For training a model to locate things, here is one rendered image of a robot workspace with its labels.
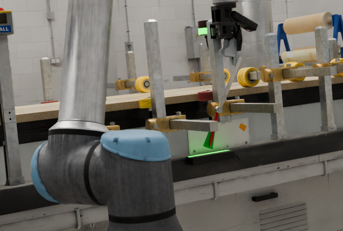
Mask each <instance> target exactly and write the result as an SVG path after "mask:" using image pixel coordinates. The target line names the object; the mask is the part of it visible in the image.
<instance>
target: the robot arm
mask: <svg viewBox="0 0 343 231"><path fill-rule="evenodd" d="M237 2H238V0H212V4H213V5H215V6H211V16H212V24H210V36H211V39H224V41H223V48H222V49H220V50H219V55H220V56H223V57H227V58H229V59H230V62H231V63H232V65H233V66H234V65H236V63H237V60H238V57H239V55H240V51H241V46H242V33H241V28H243V29H245V30H246V31H248V32H251V31H256V29H257V26H258V24H257V23H255V22H253V21H251V20H250V19H248V18H246V17H245V16H243V15H241V14H240V13H238V12H236V11H232V8H236V3H237ZM112 8H113V0H68V6H67V19H66V31H65V43H64V55H63V67H62V80H61V92H60V104H59V116H58V121H57V123H56V124H54V125H53V126H52V127H51V128H50V129H49V132H48V141H46V142H44V143H43V144H42V145H40V146H39V147H38V148H37V149H36V150H35V152H34V154H33V157H32V161H31V167H32V171H31V177H32V181H33V184H34V186H35V188H36V190H37V191H38V193H39V194H40V195H41V196H43V198H45V199H46V200H49V201H52V202H58V203H61V204H85V205H98V206H108V215H109V226H108V230H107V231H183V229H182V227H181V225H180V223H179V221H178V219H177V216H176V207H175V196H174V185H173V174H172V164H171V152H170V150H169V144H168V139H167V136H166V135H165V134H164V133H162V132H160V131H155V130H124V131H120V130H119V131H111V132H110V131H109V130H108V129H107V128H106V127H105V124H104V123H105V109H106V94H107V80H108V65H109V51H110V37H111V22H112ZM211 28H214V31H215V33H213V36H212V32H211ZM233 38H234V39H233Z"/></svg>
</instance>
